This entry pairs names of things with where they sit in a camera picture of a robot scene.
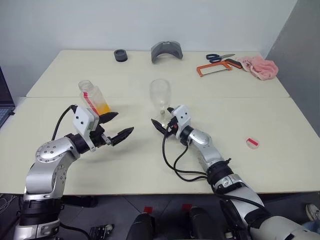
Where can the orange hacksaw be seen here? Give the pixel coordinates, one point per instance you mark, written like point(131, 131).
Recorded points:
point(200, 70)

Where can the pink cloth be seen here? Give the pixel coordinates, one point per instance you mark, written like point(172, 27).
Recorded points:
point(262, 68)

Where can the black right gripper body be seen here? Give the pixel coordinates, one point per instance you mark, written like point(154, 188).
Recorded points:
point(172, 130)

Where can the grey sneaker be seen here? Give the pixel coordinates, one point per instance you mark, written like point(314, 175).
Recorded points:
point(313, 212)

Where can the white red bottle cap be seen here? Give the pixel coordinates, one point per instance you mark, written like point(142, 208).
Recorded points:
point(252, 143)

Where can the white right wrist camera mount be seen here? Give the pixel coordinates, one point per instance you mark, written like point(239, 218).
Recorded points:
point(183, 116)

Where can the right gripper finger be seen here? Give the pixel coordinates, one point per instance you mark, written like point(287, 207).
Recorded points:
point(158, 127)
point(171, 109)

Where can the black round tape roll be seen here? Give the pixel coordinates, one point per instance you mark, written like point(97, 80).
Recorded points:
point(120, 55)

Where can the grey curved visor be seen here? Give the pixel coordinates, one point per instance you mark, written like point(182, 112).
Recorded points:
point(166, 49)

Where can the dark rounded shape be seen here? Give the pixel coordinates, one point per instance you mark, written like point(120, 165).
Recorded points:
point(142, 226)
point(203, 223)

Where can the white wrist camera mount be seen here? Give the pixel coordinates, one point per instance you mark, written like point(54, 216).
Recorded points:
point(81, 120)
point(183, 116)

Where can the black floor device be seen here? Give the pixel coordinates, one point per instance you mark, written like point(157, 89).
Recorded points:
point(101, 230)

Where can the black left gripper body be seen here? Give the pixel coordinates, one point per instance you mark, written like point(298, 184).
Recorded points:
point(97, 138)

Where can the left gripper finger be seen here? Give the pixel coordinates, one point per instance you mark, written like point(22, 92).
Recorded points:
point(107, 117)
point(121, 136)

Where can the bottle with orange liquid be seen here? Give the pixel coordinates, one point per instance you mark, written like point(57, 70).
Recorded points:
point(96, 98)

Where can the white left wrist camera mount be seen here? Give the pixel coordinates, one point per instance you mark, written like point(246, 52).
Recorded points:
point(81, 120)

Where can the clear plastic wine glass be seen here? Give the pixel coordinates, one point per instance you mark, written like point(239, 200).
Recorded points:
point(160, 92)

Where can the blue jeans leg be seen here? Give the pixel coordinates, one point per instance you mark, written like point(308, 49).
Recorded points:
point(312, 227)

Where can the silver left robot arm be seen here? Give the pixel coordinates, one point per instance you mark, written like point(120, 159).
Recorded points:
point(47, 155)

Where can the dark grey laptop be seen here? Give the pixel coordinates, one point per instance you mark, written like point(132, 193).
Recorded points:
point(5, 100)

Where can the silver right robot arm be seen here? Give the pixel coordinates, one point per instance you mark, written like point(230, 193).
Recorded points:
point(202, 140)

